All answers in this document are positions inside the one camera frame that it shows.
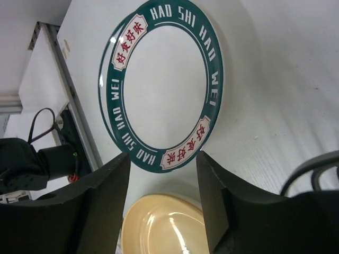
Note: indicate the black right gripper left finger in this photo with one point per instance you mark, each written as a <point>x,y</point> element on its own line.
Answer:
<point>82,217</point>

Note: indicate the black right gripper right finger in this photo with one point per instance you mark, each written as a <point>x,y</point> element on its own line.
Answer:
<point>242,218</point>

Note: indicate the grey wire dish rack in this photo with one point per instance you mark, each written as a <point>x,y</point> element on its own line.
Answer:
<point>317,165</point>

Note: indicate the yellow shallow plate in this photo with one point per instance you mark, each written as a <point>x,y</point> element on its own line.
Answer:
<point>160,223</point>

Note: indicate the white plate dark patterned rim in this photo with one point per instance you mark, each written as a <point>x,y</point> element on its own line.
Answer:
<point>161,83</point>

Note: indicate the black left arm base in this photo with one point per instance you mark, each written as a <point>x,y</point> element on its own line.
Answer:
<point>23,168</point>

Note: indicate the aluminium table edge rail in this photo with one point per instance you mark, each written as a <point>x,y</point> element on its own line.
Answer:
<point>71,100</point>

